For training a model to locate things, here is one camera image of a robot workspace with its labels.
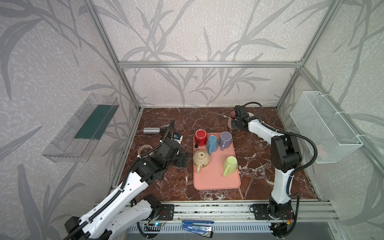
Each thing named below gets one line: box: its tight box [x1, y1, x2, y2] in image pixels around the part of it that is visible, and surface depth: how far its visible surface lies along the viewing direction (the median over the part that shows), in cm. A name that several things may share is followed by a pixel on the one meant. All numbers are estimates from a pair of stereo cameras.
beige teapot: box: [193, 150, 210, 174], surface depth 86 cm
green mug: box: [223, 156, 238, 177], surface depth 82 cm
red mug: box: [194, 129, 207, 149], surface depth 96 cm
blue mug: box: [206, 135, 218, 156], surface depth 92 cm
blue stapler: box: [182, 220, 215, 238], surface depth 69 cm
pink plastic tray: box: [193, 132, 241, 190], surface depth 87 cm
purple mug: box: [218, 131, 233, 151], surface depth 96 cm
